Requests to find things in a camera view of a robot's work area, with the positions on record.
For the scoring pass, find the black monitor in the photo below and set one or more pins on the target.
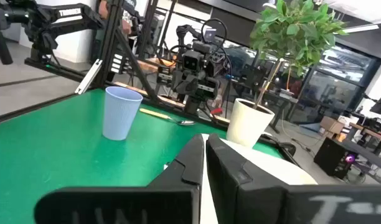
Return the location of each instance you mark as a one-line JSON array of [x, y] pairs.
[[380, 104]]

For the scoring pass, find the light blue ribbed cup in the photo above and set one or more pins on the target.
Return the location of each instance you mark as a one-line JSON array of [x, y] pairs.
[[119, 115]]

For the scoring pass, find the white plant pot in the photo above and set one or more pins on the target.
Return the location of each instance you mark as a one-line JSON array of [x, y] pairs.
[[246, 124]]

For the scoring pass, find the cream plastic tray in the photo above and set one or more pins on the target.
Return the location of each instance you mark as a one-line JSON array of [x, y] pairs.
[[271, 168]]

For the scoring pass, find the green leafy plant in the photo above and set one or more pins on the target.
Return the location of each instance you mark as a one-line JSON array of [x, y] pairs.
[[294, 31]]

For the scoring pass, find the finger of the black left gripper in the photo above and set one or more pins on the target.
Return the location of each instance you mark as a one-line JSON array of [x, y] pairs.
[[209, 88], [179, 82]]

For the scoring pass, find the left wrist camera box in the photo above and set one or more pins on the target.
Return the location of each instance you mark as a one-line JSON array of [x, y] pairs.
[[192, 60]]

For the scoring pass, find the wooden desk with black legs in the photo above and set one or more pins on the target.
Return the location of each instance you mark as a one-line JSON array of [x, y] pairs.
[[371, 133]]

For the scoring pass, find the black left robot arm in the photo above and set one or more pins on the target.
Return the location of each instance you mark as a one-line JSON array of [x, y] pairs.
[[192, 105]]

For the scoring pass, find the person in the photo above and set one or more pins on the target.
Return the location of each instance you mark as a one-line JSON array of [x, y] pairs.
[[127, 26]]

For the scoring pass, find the black aluminium table frame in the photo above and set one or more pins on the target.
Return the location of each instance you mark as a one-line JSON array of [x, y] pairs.
[[115, 40]]

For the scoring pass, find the black computer tower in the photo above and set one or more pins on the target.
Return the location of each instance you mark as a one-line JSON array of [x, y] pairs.
[[332, 158]]

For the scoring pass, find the white bracket strip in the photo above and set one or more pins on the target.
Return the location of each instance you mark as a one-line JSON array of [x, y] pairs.
[[88, 76]]

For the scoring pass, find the green table mat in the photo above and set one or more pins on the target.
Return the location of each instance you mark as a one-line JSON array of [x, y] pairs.
[[53, 149]]

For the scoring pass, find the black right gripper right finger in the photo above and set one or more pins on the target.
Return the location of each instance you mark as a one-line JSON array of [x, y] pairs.
[[256, 199]]

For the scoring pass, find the brown cardboard box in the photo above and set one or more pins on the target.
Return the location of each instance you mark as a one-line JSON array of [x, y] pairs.
[[332, 124]]

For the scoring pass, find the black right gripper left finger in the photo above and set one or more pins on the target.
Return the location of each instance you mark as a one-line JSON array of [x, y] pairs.
[[165, 199]]

